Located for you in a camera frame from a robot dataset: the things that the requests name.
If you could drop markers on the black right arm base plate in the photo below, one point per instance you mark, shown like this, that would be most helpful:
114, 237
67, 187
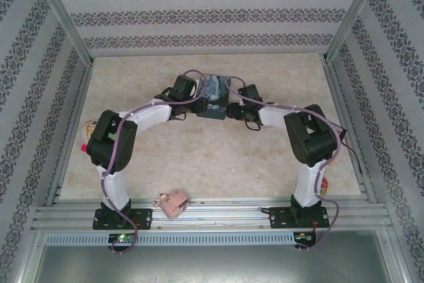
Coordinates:
276, 218

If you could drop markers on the black box with orange print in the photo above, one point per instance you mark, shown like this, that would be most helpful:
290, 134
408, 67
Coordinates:
341, 132

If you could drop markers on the pink toy figure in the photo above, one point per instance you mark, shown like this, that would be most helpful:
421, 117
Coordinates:
172, 203

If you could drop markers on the aluminium frame post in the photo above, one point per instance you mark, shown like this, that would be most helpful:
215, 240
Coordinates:
354, 11
60, 11

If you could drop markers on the plush toy with pink limbs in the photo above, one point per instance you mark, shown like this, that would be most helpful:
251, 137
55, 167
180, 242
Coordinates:
88, 129

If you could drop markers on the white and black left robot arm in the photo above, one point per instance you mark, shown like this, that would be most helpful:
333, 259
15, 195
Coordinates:
116, 190

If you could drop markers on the aluminium side rail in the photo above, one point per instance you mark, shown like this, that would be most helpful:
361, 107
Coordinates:
338, 97
79, 97

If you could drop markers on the small circuit board with LED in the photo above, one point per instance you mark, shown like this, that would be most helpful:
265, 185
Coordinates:
122, 238
303, 237

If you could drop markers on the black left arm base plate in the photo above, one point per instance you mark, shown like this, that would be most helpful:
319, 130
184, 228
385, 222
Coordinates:
144, 218

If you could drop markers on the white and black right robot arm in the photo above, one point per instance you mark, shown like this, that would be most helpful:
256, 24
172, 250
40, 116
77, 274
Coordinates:
308, 183

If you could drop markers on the red round tape roll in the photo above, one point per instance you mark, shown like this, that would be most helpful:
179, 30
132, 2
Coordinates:
325, 186

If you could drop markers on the wide aluminium base rail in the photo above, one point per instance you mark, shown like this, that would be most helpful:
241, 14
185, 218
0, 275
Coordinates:
225, 213

